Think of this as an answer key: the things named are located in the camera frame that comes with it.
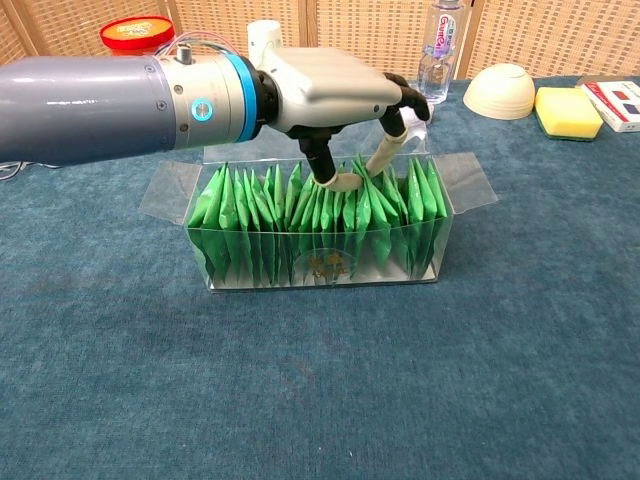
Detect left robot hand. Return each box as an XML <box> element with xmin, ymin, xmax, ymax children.
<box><xmin>249</xmin><ymin>47</ymin><xmax>432</xmax><ymax>194</ymax></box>

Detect clear plastic box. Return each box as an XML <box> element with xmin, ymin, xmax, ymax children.
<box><xmin>138</xmin><ymin>122</ymin><xmax>500</xmax><ymax>296</ymax></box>

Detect red white card box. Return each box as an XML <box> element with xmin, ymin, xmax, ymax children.
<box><xmin>574</xmin><ymin>75</ymin><xmax>640</xmax><ymax>134</ymax></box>

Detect stacked white paper cups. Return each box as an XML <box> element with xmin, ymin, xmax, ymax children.
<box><xmin>246</xmin><ymin>19</ymin><xmax>281</xmax><ymax>69</ymax></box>

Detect clear water bottle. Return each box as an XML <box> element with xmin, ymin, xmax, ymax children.
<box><xmin>414</xmin><ymin>0</ymin><xmax>469</xmax><ymax>105</ymax></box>

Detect beige upturned bowl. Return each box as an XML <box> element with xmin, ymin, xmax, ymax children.
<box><xmin>462</xmin><ymin>63</ymin><xmax>536</xmax><ymax>121</ymax></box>

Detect red canister orange lid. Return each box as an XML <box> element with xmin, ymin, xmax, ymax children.
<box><xmin>98</xmin><ymin>14</ymin><xmax>177</xmax><ymax>59</ymax></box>

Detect yellow sponge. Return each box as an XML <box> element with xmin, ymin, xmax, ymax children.
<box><xmin>533</xmin><ymin>86</ymin><xmax>605</xmax><ymax>142</ymax></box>

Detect blue table cloth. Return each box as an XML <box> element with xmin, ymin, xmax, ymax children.
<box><xmin>0</xmin><ymin>74</ymin><xmax>640</xmax><ymax>480</ymax></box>

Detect left wrist cables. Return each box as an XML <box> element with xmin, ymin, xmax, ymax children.
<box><xmin>154</xmin><ymin>30</ymin><xmax>239</xmax><ymax>59</ymax></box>

